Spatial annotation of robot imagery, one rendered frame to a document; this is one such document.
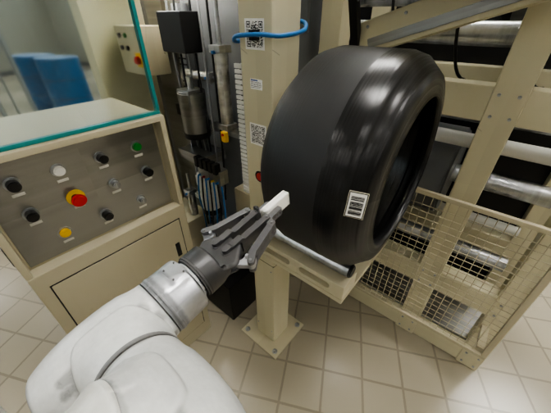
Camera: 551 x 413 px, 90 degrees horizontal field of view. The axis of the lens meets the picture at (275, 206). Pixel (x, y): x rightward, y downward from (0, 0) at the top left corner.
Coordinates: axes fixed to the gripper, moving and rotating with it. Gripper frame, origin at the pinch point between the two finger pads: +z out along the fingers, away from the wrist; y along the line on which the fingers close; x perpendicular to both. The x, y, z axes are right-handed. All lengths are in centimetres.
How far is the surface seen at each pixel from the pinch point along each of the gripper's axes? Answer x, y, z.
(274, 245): 41.4, 20.3, 17.2
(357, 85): -14.9, -2.5, 25.9
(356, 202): 3.0, -10.8, 12.4
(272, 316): 104, 29, 16
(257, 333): 127, 39, 10
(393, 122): -9.7, -11.6, 24.0
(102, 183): 14, 69, -11
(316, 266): 41.6, 2.9, 18.1
